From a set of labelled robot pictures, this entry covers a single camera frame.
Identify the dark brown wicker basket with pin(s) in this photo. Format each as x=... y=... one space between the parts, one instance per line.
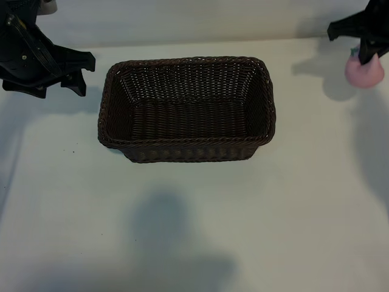
x=188 y=121

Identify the grey rounded object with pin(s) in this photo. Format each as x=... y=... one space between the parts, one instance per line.
x=48 y=5

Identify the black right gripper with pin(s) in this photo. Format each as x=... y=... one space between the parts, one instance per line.
x=373 y=24

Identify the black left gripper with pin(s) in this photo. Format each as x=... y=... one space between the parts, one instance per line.
x=16 y=59

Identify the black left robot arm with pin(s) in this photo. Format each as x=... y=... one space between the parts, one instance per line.
x=15 y=5

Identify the pink peach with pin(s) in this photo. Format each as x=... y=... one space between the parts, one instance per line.
x=363 y=76

